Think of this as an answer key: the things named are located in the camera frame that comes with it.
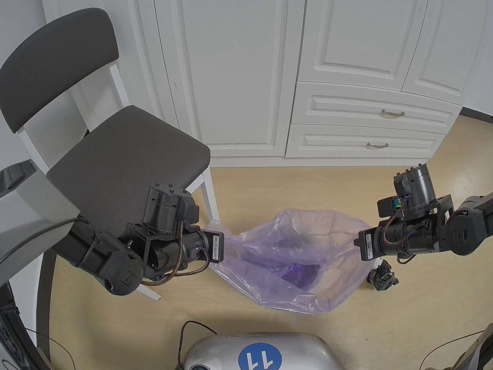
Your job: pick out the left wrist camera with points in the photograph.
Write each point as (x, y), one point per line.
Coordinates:
(190, 210)

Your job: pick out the white printed paper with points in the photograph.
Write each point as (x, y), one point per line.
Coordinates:
(379, 264)

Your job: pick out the purple plastic bag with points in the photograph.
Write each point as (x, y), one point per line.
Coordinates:
(335, 245)

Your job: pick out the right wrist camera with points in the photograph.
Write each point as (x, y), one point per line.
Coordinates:
(385, 206)

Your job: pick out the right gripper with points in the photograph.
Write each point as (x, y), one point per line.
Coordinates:
(393, 239)

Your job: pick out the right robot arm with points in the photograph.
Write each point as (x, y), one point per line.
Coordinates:
(420, 183)

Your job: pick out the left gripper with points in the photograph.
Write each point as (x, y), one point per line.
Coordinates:
(212, 247)

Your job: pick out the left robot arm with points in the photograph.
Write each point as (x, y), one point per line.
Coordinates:
(38, 206)

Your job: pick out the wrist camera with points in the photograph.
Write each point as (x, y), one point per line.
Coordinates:
(190, 210)
(385, 206)

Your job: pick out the dark grey white chair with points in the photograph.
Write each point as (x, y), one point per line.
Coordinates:
(127, 152)

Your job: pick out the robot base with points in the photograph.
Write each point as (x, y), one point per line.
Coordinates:
(300, 351)

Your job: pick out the white wardrobe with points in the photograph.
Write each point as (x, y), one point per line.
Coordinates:
(238, 71)

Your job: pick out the black plastic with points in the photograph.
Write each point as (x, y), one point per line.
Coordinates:
(383, 278)

